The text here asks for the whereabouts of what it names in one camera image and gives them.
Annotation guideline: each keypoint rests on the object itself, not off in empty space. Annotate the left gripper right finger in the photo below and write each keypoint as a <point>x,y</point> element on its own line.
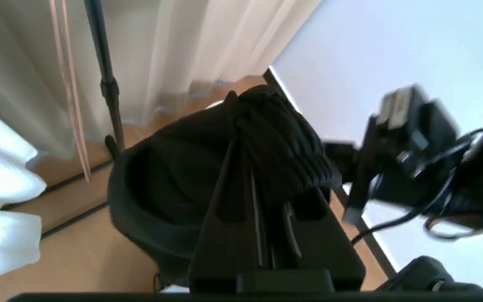
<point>329,251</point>

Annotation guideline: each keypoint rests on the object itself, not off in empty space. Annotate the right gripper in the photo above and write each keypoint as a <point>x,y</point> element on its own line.
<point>417,163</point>

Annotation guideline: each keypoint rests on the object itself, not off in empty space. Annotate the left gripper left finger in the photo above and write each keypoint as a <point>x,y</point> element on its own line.
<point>224,243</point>

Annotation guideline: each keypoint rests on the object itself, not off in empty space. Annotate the black garment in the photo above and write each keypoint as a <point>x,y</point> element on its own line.
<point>170,180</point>

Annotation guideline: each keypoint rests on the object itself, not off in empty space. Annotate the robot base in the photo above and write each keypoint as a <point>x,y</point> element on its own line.
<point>430,274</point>

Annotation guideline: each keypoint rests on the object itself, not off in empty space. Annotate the black clothes rack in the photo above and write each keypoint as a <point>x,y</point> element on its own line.
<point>107,79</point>

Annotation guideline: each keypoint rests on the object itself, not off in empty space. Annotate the pink clothes hanger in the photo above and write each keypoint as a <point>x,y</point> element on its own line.
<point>74,105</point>

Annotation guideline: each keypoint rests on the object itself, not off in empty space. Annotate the white curtain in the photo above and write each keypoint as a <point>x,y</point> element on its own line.
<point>170,50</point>

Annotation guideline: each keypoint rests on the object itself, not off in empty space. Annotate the white printed garment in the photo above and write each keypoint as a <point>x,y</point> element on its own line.
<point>2,176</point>

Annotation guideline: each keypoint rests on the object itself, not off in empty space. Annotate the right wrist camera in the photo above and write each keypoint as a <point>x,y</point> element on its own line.
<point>401,107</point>

